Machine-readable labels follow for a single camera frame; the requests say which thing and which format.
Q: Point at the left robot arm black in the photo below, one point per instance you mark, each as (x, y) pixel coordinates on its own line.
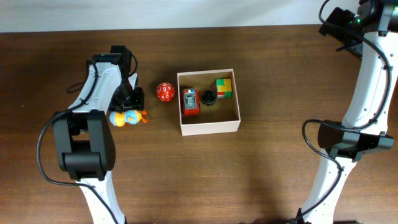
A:
(83, 140)

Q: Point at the multicolour puzzle cube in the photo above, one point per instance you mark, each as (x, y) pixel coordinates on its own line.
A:
(224, 88)

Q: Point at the small black round cap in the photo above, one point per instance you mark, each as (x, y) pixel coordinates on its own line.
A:
(208, 97)

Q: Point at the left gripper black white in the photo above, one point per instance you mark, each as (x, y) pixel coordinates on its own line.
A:
(138, 105)

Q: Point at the red toy fire truck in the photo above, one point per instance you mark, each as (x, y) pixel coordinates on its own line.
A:
(190, 102)

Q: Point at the white open cardboard box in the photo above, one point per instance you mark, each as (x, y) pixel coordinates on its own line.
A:
(221, 117)

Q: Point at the red letter ball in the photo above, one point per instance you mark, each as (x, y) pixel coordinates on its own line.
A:
(165, 92)

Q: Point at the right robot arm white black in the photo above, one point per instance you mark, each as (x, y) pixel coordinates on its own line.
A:
(371, 35)

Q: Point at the blue orange duck toy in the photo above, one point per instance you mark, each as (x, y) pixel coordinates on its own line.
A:
(130, 117)

